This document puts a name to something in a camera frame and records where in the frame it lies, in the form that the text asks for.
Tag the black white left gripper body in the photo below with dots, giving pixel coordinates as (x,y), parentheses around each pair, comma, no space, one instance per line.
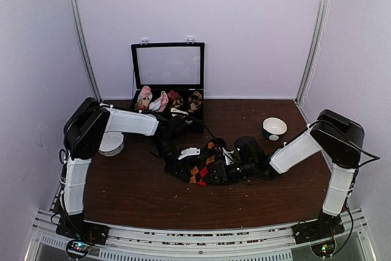
(162,147)

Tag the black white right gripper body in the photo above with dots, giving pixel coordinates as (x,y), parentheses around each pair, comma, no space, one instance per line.
(246,170)

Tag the beige brown argyle sock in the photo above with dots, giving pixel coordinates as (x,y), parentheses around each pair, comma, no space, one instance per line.
(195,102)

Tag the red orange argyle sock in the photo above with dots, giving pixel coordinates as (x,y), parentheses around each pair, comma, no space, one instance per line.
(204,166)

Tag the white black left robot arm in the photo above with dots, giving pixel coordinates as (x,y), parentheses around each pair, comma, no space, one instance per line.
(100,128)

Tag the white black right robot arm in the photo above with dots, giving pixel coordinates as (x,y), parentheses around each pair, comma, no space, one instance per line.
(332,135)

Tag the white sock in box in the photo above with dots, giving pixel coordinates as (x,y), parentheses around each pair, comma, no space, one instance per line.
(176,111)

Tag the white pink sock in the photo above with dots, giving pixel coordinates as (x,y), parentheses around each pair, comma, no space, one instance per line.
(160,103)

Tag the brown patterned rolled sock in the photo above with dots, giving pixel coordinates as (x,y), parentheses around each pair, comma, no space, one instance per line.
(178,103)

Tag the dark red rolled sock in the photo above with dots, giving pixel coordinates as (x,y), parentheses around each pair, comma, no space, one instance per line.
(173,95)

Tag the white bowl dark outside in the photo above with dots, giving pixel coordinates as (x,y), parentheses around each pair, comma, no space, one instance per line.
(274,129)

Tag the pink rolled sock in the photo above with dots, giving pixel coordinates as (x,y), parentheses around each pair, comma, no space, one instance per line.
(144,97)

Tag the black box with glass lid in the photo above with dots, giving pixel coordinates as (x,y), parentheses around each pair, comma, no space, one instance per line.
(171,66)

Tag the white fluted bowl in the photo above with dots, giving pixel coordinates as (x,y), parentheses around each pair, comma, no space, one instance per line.
(112,144)

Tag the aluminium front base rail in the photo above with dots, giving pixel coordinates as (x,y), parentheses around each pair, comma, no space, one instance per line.
(258,243)

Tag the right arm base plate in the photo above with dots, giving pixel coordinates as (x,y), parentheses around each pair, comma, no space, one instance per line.
(324,226)

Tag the aluminium frame post right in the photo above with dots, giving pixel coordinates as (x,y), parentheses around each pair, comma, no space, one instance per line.
(320,20)

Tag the aluminium frame post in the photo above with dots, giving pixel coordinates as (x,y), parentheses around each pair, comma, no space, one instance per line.
(83,48)
(320,20)

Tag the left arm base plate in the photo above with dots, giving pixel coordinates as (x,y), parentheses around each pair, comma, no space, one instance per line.
(75,227)

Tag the aluminium frame post left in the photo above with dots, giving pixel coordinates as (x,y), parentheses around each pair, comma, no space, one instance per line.
(83,48)

